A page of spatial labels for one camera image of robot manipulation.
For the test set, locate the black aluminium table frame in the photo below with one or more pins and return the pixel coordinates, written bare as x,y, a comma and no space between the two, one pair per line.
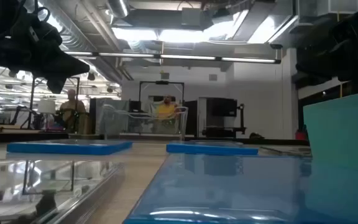
275,142

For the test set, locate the black CD jewel case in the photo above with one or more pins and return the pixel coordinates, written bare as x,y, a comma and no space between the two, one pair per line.
42,186

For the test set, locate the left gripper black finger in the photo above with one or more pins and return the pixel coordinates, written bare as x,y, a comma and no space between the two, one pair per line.
70,63
70,72

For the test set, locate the blue Blu-ray case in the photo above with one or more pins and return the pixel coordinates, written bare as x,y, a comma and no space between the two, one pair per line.
67,148
213,186
210,150

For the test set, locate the teal plastic tray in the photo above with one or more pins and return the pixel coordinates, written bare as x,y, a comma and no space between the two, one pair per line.
343,130

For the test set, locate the silver air duct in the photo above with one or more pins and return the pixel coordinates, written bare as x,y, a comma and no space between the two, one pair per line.
118,7

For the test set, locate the black monitor on stand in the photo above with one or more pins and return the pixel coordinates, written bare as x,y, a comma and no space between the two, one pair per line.
222,107

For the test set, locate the black gantry frame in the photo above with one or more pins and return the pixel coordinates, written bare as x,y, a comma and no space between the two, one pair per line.
162,82
32,102

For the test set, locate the red object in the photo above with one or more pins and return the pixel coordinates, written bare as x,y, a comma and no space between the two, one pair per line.
301,135

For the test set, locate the clear plastic bin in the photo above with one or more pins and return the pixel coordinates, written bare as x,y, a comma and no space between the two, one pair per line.
113,124

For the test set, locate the pink object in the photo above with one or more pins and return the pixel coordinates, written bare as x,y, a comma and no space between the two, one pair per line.
54,127

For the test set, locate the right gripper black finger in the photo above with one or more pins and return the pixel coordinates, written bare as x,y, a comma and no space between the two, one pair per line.
315,71
317,51

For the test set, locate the long ceiling light bar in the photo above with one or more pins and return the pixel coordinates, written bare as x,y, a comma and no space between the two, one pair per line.
185,57

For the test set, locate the white lampshade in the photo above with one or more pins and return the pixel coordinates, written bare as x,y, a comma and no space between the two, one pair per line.
46,106

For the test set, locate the person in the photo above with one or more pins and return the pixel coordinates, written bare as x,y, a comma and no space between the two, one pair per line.
71,107
166,110

